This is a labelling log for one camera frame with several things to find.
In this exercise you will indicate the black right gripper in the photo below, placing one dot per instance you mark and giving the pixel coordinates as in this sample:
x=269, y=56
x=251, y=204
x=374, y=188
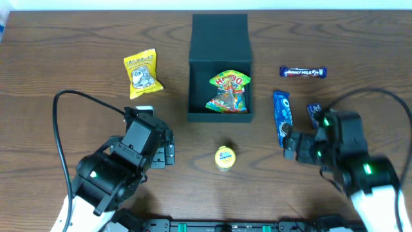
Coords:
x=298, y=147

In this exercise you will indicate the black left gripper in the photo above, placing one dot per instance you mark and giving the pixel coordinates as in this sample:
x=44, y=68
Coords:
x=167, y=152

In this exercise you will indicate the blue Eclipse mint pack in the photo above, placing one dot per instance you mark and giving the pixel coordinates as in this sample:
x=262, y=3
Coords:
x=314, y=111

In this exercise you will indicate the blue Oreo cookie pack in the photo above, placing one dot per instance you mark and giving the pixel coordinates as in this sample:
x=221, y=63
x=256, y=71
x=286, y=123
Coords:
x=282, y=115

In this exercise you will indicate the yellow round gum container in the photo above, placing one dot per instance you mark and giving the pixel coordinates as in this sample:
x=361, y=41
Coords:
x=225, y=158

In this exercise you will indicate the Haribo gummy candy bag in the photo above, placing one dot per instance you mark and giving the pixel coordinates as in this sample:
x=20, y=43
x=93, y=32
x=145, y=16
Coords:
x=230, y=92

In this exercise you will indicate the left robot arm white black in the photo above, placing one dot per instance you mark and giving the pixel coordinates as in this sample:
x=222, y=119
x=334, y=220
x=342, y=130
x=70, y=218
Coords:
x=109, y=176

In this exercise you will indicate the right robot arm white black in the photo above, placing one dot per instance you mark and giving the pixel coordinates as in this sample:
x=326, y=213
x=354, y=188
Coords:
x=363, y=173

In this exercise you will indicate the Dairy Milk chocolate bar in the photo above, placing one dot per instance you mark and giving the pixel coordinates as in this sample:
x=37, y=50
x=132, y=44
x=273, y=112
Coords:
x=285, y=71

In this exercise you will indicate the yellow sunflower seed bag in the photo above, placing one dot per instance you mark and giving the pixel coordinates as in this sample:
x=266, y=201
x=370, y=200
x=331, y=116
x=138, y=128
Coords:
x=141, y=70

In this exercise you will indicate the dark green open box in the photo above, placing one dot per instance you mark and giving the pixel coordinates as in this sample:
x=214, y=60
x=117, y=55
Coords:
x=219, y=42

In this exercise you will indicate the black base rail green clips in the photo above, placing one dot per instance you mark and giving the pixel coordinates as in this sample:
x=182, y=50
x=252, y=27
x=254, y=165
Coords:
x=330, y=223

